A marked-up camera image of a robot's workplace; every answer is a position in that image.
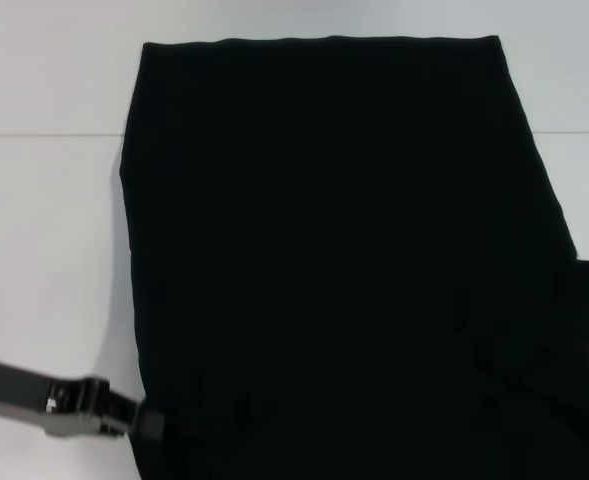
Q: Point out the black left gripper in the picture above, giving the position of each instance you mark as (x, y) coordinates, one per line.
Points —
(14, 387)

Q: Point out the black t-shirt with white print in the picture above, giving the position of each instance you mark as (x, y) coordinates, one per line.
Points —
(349, 250)

